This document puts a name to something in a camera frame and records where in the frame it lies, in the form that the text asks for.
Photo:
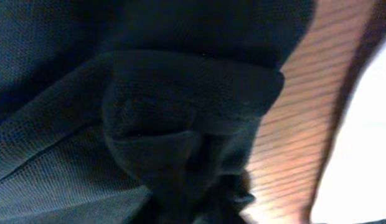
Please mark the black t-shirt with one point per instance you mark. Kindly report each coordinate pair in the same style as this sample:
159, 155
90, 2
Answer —
141, 111

